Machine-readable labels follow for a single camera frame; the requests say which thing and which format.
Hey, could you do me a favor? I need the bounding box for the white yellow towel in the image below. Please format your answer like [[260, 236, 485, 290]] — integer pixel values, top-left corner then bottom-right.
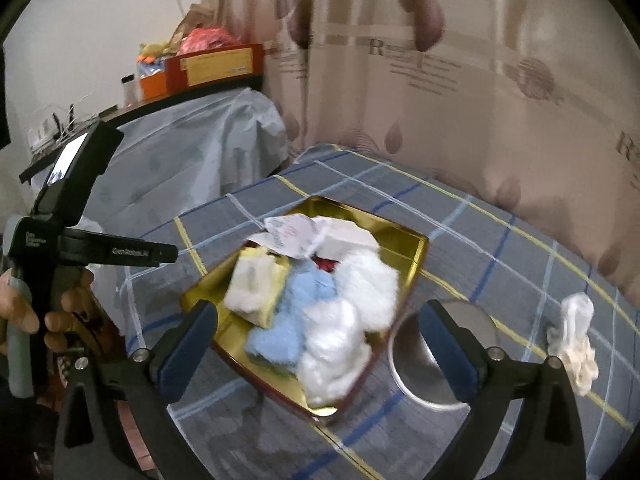
[[224, 246, 291, 330]]

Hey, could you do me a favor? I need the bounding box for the white cloth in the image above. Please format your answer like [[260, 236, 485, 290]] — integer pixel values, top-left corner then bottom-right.
[[296, 297, 372, 408], [316, 217, 380, 261]]

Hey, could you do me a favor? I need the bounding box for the white fluffy mitt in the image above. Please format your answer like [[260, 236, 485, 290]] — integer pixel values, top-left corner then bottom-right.
[[333, 249, 399, 333]]

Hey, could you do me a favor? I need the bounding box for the red white drawstring bag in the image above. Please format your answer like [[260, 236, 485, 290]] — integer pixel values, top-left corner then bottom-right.
[[312, 256, 338, 273]]

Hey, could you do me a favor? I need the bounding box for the person left hand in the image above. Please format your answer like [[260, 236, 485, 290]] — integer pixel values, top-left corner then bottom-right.
[[0, 266, 97, 356]]

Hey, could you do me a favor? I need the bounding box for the cream scrunchie cloth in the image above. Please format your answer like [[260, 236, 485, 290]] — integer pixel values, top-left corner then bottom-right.
[[547, 330, 599, 396]]

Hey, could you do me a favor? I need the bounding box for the clear plastic bag ball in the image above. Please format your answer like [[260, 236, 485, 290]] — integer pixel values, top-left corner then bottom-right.
[[561, 292, 594, 347]]

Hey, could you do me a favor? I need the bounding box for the stainless steel bowl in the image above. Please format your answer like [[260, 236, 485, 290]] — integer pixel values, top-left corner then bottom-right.
[[388, 300, 499, 412]]

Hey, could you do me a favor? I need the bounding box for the translucent plastic cover sheet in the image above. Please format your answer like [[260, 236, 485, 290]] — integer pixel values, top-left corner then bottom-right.
[[79, 88, 288, 237]]

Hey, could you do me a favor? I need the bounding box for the small jar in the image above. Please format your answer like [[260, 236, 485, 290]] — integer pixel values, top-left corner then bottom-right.
[[120, 74, 140, 108]]

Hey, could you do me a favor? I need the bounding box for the orange box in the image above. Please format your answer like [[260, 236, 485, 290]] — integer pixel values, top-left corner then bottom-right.
[[137, 56, 167, 101]]

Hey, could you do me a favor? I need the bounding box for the grey plaid tablecloth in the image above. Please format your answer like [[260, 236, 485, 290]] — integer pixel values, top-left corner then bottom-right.
[[116, 145, 639, 479]]

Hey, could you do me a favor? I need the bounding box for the red yellow cardboard box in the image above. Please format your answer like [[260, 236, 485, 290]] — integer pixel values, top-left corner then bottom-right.
[[164, 44, 265, 96]]

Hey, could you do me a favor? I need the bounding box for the gold red rectangular tin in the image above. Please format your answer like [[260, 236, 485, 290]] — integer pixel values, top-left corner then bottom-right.
[[181, 196, 428, 424]]

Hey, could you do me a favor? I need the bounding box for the beige leaf print curtain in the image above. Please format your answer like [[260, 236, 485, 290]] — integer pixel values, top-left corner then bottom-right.
[[203, 0, 639, 302]]

